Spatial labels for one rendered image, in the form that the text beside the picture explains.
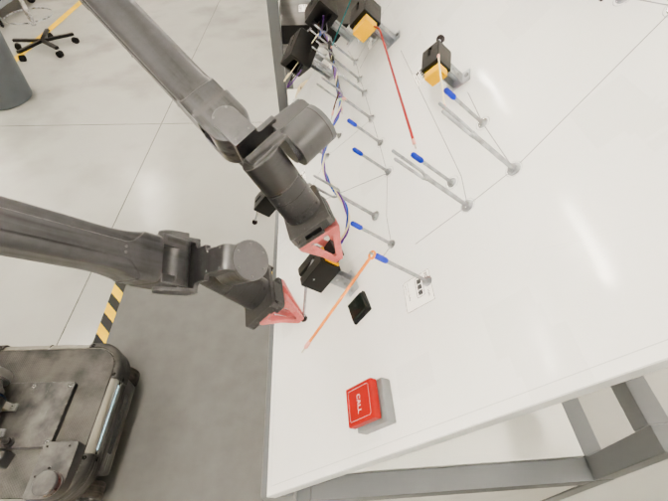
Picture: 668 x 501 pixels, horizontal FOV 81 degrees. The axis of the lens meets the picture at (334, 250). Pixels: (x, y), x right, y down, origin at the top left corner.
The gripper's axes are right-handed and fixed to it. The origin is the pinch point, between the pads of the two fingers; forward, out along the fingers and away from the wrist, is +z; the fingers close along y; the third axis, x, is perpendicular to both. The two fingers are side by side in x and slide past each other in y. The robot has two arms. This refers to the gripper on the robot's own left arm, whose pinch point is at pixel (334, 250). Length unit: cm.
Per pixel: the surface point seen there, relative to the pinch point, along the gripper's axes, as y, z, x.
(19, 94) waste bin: 323, -53, 173
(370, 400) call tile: -22.4, 5.8, 4.5
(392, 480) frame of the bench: -18.9, 37.4, 14.8
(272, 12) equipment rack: 91, -21, -16
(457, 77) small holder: 10.9, -7.7, -31.4
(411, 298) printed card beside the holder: -12.7, 4.8, -6.4
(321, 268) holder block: -2.2, 0.1, 3.0
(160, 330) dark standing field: 93, 55, 102
